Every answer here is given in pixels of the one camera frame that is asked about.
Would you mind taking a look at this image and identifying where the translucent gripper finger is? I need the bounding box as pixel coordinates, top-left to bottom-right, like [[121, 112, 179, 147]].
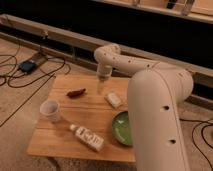
[[97, 80, 105, 94]]

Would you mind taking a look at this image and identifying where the white sponge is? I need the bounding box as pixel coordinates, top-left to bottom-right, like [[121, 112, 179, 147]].
[[105, 92, 122, 108]]

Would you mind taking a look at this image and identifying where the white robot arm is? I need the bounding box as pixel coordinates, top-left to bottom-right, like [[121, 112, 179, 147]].
[[94, 44, 193, 171]]

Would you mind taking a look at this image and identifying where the wooden table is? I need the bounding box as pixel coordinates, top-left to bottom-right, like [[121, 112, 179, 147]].
[[27, 75, 135, 162]]

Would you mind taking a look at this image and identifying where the white labelled bottle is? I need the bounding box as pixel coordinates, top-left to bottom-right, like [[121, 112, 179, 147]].
[[70, 124, 104, 152]]

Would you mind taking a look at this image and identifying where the white plastic cup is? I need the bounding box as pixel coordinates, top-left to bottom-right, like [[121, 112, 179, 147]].
[[40, 100, 60, 123]]

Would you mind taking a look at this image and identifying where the blue power adapter box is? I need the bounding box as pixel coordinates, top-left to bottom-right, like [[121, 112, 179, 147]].
[[18, 60, 36, 74]]

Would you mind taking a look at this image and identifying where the black floor cable left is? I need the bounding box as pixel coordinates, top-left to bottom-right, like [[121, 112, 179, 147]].
[[0, 43, 72, 128]]

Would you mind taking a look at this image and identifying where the black floor cable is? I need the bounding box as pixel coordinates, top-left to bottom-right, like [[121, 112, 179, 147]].
[[179, 117, 213, 161], [0, 43, 72, 128]]

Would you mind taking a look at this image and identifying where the black floor cable right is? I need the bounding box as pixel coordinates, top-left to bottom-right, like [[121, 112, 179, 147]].
[[179, 117, 213, 161]]

